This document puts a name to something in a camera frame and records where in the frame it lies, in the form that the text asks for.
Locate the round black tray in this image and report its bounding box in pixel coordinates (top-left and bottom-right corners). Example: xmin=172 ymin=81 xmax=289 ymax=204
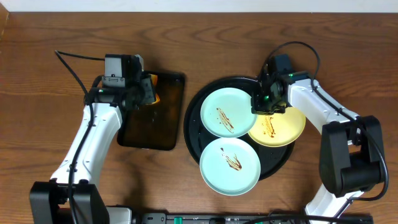
xmin=183 ymin=76 xmax=295 ymax=181

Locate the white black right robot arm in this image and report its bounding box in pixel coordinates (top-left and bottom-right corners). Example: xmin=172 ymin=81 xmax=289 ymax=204
xmin=252 ymin=72 xmax=389 ymax=223

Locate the dark rectangular water tray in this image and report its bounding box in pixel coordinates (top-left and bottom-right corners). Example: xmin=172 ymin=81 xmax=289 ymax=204
xmin=117 ymin=71 xmax=185 ymax=151

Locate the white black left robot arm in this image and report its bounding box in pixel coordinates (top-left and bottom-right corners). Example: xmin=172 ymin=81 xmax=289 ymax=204
xmin=29 ymin=73 xmax=158 ymax=223

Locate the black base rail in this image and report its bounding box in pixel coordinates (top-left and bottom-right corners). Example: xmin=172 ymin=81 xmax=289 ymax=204
xmin=105 ymin=212 xmax=374 ymax=224

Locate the yellow plate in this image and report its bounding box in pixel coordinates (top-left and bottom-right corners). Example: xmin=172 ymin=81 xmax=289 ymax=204
xmin=248 ymin=107 xmax=306 ymax=147

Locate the light blue plate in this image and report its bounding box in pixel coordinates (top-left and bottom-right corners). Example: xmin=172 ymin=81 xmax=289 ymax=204
xmin=200 ymin=87 xmax=257 ymax=138
xmin=200 ymin=138 xmax=261 ymax=196

